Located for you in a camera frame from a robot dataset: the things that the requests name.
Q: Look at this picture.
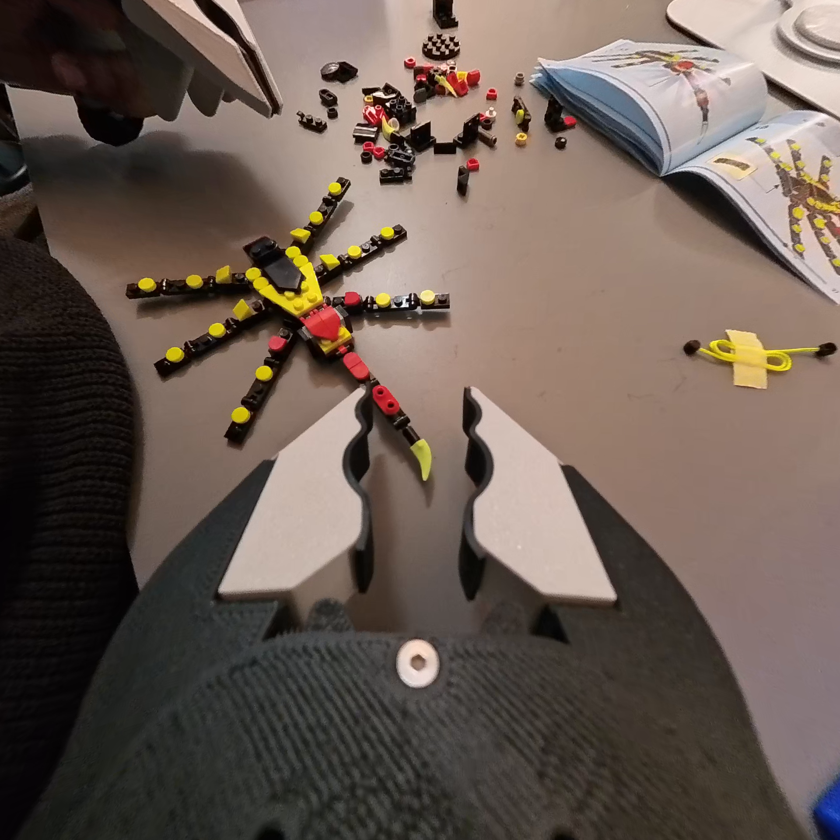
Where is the lego instruction booklet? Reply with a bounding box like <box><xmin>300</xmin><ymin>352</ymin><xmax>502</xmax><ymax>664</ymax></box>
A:
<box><xmin>530</xmin><ymin>39</ymin><xmax>840</xmax><ymax>304</ymax></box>

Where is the yellow elastic cord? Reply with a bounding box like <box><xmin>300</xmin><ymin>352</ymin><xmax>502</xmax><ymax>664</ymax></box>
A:
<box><xmin>682</xmin><ymin>338</ymin><xmax>838</xmax><ymax>375</ymax></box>

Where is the blue plastic bin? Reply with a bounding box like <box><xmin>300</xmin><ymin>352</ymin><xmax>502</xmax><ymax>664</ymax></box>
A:
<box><xmin>812</xmin><ymin>784</ymin><xmax>840</xmax><ymax>840</ymax></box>

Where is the yellow tape piece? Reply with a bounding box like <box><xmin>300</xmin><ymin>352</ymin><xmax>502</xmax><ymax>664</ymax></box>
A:
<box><xmin>724</xmin><ymin>329</ymin><xmax>768</xmax><ymax>390</ymax></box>

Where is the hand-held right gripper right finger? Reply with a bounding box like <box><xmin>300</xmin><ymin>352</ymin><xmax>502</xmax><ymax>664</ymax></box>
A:
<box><xmin>458</xmin><ymin>386</ymin><xmax>619</xmax><ymax>632</ymax></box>

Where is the pile of loose lego pieces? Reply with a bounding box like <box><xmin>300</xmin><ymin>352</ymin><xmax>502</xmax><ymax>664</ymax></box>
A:
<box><xmin>295</xmin><ymin>56</ymin><xmax>578</xmax><ymax>198</ymax></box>

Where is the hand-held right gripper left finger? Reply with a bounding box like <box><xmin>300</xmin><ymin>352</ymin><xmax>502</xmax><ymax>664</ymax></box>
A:
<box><xmin>217</xmin><ymin>387</ymin><xmax>376</xmax><ymax>626</ymax></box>

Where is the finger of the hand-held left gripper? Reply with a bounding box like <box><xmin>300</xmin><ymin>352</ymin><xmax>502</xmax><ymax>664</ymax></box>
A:
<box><xmin>218</xmin><ymin>0</ymin><xmax>285</xmax><ymax>114</ymax></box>
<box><xmin>121</xmin><ymin>0</ymin><xmax>281</xmax><ymax>123</ymax></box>

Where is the person's left hand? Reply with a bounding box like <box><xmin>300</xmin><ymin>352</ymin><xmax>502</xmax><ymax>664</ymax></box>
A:
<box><xmin>0</xmin><ymin>0</ymin><xmax>150</xmax><ymax>110</ymax></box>

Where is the lego spider model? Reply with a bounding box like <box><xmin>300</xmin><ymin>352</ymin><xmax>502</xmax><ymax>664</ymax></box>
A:
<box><xmin>125</xmin><ymin>176</ymin><xmax>452</xmax><ymax>483</ymax></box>

